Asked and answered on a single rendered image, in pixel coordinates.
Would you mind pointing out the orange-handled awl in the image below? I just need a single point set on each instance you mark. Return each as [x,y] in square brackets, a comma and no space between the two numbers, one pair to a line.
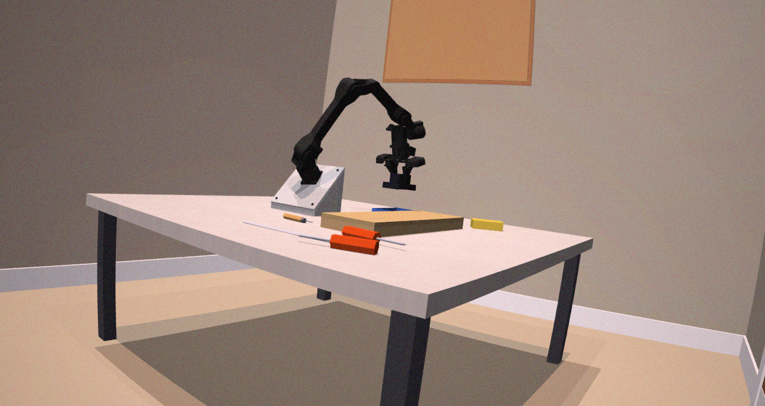
[349,243]
[365,234]

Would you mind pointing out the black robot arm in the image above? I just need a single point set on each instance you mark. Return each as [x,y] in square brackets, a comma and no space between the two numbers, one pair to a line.
[307,149]

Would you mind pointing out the wooden-handled awl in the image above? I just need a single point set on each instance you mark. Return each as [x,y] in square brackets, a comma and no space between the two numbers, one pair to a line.
[295,218]

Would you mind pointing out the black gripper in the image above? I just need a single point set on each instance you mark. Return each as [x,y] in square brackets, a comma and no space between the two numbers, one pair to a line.
[400,155]

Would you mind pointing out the yellow block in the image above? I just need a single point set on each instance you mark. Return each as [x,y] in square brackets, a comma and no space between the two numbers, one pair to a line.
[484,224]

